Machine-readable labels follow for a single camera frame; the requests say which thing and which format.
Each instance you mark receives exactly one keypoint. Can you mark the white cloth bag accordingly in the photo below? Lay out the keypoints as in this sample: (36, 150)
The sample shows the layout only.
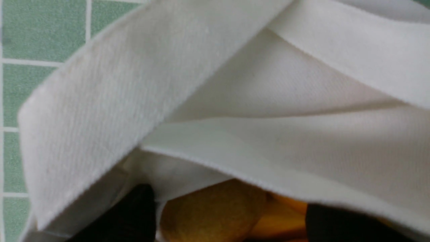
(322, 101)

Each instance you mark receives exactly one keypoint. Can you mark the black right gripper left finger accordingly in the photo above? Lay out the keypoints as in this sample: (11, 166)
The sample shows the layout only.
(132, 219)

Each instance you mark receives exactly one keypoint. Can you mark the orange mango fruit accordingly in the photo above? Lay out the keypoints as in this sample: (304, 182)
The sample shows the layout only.
(283, 220)

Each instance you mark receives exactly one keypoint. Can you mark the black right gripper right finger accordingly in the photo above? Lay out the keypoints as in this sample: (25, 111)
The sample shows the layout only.
(328, 224)

